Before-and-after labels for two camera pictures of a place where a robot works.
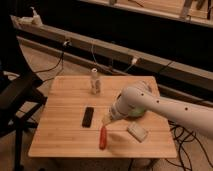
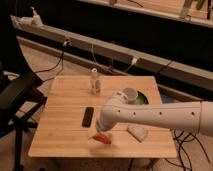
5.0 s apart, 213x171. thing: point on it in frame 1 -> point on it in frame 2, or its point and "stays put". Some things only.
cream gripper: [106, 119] -> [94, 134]
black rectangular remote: [88, 114] stays put
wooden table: [69, 120] stays put
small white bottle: [95, 84] stays put
